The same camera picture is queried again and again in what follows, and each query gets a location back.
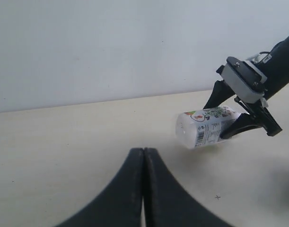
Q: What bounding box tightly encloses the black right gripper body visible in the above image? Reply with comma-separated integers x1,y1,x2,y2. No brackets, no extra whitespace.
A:
216,65,283,137

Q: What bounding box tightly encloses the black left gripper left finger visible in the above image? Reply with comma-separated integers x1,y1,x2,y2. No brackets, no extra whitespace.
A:
58,148,144,227

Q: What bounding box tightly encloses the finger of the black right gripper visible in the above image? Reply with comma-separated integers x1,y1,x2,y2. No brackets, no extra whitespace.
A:
220,113,262,139
203,80,235,109

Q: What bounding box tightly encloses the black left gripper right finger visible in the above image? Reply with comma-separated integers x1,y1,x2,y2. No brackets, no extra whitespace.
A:
143,148,231,227

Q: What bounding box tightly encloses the square bottle floral white label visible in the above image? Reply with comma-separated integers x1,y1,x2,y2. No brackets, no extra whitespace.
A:
175,106,241,149

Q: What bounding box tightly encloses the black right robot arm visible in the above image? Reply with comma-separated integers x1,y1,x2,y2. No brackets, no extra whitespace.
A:
205,36,289,139

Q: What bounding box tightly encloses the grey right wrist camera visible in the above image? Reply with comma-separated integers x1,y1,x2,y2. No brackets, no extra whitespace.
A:
221,57,267,104

